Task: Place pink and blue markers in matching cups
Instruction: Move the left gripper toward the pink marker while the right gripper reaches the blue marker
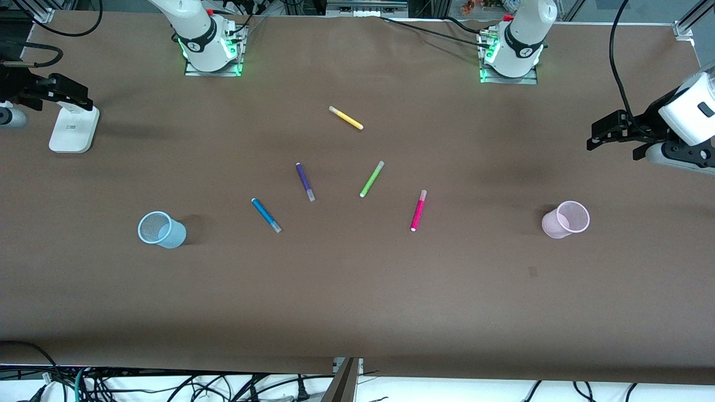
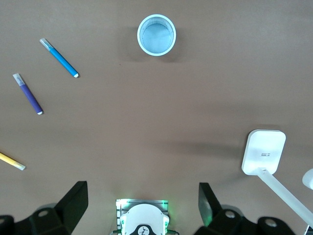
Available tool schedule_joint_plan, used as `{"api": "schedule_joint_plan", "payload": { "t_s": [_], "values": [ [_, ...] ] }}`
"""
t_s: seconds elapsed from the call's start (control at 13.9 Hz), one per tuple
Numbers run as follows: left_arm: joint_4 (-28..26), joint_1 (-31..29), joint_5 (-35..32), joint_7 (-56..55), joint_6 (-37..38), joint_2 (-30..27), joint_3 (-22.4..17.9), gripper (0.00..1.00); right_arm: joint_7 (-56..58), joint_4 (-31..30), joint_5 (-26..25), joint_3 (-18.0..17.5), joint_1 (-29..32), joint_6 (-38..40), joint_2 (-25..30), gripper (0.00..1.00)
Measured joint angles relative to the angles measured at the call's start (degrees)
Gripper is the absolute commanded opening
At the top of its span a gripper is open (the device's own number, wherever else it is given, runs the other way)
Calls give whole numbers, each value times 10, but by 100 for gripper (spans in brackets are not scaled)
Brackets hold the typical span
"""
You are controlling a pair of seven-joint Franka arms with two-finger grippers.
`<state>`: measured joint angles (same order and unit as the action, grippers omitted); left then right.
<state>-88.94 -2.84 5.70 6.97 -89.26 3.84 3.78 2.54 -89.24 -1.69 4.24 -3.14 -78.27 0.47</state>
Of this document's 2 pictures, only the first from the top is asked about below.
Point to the green marker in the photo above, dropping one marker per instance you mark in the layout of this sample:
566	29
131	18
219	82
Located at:
371	180

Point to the pink plastic cup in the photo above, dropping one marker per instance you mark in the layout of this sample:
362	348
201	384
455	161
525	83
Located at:
550	226

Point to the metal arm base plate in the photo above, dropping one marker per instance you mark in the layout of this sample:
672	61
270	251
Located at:
223	71
503	80

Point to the metal table beam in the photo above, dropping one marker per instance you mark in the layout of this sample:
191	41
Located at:
341	385

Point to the pink marker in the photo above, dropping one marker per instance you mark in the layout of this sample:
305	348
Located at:
418	212

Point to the aluminium frame profile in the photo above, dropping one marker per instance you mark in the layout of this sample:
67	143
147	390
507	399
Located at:
690	25
43	11

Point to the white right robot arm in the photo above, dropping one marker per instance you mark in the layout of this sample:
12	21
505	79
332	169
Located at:
195	28

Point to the grey metal box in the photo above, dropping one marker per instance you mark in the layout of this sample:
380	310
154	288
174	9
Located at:
366	6

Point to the blue marker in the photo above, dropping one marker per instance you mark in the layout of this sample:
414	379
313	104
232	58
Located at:
262	212

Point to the purple marker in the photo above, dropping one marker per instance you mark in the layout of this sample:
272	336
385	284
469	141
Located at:
304	178

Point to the yellow marker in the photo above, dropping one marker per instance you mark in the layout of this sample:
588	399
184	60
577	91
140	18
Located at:
346	118

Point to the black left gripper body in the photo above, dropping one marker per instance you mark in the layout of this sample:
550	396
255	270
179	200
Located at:
648	119

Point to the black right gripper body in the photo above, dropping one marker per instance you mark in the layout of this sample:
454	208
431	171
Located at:
17	85

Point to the white desk stand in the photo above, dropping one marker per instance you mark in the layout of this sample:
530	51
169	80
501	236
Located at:
72	131

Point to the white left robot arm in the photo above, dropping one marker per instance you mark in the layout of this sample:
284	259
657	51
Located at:
522	33

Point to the blue plastic cup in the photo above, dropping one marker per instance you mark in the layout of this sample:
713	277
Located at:
176	237

